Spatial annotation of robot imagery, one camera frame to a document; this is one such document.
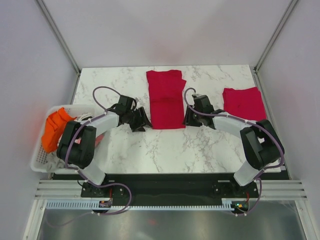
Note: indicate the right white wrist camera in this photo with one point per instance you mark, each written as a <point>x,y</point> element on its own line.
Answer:
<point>196,95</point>

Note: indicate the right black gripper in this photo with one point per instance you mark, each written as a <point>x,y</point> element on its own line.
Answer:
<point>188,121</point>

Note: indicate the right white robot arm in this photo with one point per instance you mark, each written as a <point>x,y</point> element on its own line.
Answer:
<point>261,145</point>

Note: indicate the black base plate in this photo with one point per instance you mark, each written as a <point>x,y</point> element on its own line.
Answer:
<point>170,189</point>

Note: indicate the left aluminium frame post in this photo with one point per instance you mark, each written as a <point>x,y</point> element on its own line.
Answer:
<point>58,35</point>

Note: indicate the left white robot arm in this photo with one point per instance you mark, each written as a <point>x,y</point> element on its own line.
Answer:
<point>78,141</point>

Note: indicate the white slotted cable duct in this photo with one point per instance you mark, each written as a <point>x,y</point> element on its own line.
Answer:
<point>99,205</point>

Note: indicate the right aluminium frame post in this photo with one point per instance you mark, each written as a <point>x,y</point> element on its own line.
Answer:
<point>275,35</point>

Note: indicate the orange t-shirt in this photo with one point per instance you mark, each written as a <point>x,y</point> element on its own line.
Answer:
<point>54,127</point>

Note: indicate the grey t-shirt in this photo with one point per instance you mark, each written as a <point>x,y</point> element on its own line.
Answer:
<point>54,164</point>

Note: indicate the white plastic laundry basket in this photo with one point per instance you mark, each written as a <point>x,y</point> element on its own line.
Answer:
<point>42,161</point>

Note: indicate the red t-shirt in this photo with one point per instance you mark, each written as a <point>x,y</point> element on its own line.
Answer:
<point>166,99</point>
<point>244,103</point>

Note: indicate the aluminium frame post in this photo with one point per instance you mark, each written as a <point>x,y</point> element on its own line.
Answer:
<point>58,35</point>
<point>275,35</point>

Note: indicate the white printed t-shirt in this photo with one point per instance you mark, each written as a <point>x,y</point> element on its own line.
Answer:
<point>83,117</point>

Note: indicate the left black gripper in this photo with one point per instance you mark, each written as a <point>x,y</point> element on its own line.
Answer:
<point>143,121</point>

